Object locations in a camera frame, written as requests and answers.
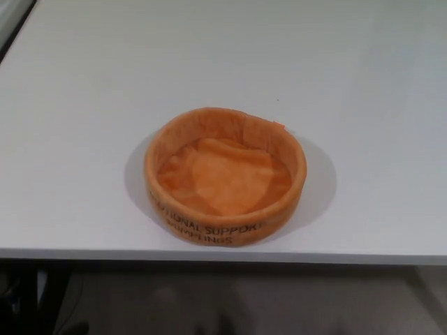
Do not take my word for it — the orange plush round plate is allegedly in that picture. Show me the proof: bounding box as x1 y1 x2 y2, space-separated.
145 107 307 249

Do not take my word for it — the dark table leg frame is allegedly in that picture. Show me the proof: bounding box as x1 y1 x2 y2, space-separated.
0 260 73 335

